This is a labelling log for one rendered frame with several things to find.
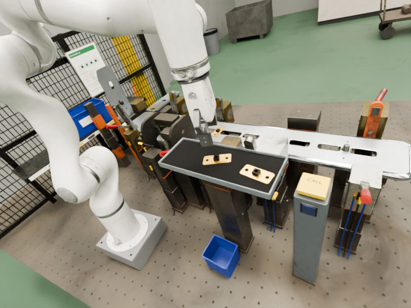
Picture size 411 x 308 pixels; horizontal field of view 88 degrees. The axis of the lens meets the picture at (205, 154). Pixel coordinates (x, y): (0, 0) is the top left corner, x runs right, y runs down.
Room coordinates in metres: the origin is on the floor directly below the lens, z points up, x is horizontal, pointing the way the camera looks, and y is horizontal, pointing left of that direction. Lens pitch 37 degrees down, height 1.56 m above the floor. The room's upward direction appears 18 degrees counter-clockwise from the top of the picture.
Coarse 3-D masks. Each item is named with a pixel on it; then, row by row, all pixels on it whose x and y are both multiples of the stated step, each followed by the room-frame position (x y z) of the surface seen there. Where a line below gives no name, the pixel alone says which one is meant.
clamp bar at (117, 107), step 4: (120, 100) 1.10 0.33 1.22; (116, 104) 1.07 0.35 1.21; (116, 108) 1.07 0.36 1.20; (120, 108) 1.08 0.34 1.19; (120, 112) 1.07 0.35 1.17; (124, 112) 1.08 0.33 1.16; (120, 116) 1.10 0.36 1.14; (124, 116) 1.08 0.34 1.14; (124, 120) 1.10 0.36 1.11; (128, 120) 1.08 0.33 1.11; (128, 124) 1.09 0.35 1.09; (132, 124) 1.09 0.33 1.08
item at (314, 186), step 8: (304, 176) 0.33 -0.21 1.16; (312, 176) 0.32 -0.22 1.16; (320, 176) 0.31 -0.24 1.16; (304, 184) 0.30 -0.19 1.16; (312, 184) 0.30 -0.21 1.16; (320, 184) 0.29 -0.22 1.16; (328, 184) 0.28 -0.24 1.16; (304, 192) 0.28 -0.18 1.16; (312, 192) 0.28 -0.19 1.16; (320, 192) 0.27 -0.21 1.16
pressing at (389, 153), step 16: (144, 112) 1.39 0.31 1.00; (160, 112) 1.32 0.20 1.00; (224, 128) 0.89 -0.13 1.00; (240, 128) 0.84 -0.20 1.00; (256, 128) 0.80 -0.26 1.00; (272, 128) 0.76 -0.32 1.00; (256, 144) 0.69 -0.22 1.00; (288, 144) 0.63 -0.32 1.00; (336, 144) 0.55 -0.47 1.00; (352, 144) 0.52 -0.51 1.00; (368, 144) 0.50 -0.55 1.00; (384, 144) 0.48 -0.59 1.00; (400, 144) 0.46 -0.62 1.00; (304, 160) 0.52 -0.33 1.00; (320, 160) 0.50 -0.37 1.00; (336, 160) 0.48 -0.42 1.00; (352, 160) 0.46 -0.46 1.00; (368, 160) 0.44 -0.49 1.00; (384, 160) 0.42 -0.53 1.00; (400, 160) 0.40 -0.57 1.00; (384, 176) 0.37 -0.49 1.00; (400, 176) 0.34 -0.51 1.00
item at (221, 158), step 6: (204, 156) 0.51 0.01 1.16; (210, 156) 0.50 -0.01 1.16; (216, 156) 0.49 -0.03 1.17; (222, 156) 0.49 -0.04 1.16; (228, 156) 0.48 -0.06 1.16; (204, 162) 0.49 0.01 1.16; (210, 162) 0.48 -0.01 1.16; (216, 162) 0.47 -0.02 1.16; (222, 162) 0.46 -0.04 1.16; (228, 162) 0.45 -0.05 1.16
